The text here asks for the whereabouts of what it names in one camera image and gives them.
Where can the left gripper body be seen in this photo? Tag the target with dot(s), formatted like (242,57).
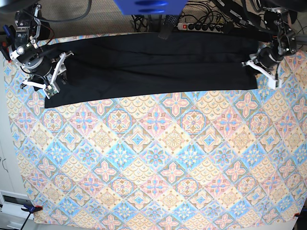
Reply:
(265,58)

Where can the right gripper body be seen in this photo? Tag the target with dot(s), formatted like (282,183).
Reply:
(55,70)

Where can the black T-shirt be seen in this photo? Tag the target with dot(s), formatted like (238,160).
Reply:
(141,64)

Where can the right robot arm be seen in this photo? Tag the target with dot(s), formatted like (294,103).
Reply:
(22,49)

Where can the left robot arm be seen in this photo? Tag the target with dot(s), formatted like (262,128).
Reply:
(279,29)

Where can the patterned tablecloth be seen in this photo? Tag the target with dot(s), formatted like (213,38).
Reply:
(217,160)

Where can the blue box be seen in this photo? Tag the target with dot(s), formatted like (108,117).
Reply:
(147,7)

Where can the white cabinet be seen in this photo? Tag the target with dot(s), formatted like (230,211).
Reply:
(10,178)

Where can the blue orange clamp bottom left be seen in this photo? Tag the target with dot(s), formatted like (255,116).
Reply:
(31,209)

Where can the orange clamp bottom right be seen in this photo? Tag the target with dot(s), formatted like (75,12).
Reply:
(299,215)

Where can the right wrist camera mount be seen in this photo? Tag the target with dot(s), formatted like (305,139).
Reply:
(54,79)

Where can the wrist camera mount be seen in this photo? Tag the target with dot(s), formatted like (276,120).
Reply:
(274,81)
(54,79)

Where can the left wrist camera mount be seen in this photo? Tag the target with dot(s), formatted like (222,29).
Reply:
(274,81)

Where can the white power strip red switch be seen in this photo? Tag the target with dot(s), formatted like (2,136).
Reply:
(200,27)

